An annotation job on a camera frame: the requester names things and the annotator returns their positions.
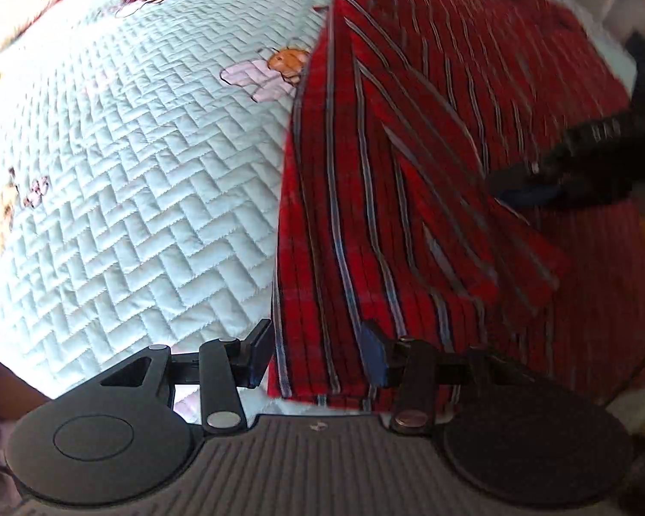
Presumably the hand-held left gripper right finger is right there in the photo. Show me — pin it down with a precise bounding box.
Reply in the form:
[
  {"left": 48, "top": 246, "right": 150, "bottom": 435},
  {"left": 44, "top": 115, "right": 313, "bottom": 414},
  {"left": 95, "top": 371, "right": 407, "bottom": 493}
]
[{"left": 361, "top": 319, "right": 522, "bottom": 436}]

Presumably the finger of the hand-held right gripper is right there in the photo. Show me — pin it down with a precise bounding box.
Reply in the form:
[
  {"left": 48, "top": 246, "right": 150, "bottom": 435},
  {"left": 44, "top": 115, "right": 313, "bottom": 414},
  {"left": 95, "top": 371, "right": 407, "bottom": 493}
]
[{"left": 488, "top": 163, "right": 568, "bottom": 209}]

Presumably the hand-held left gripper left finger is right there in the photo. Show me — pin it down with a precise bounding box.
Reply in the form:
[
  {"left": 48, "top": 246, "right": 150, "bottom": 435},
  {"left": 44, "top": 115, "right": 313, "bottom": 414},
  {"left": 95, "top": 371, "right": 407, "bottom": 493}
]
[{"left": 99, "top": 318, "right": 276, "bottom": 436}]

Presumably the red plaid shirt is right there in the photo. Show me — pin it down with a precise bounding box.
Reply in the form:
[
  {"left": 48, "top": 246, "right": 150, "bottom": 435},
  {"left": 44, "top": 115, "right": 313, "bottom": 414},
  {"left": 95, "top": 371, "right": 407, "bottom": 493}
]
[{"left": 121, "top": 0, "right": 645, "bottom": 415}]

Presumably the quilted bee bedspread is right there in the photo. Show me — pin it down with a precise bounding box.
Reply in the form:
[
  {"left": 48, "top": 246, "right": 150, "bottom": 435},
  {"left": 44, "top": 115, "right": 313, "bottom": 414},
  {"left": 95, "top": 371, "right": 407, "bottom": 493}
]
[{"left": 0, "top": 0, "right": 643, "bottom": 425}]

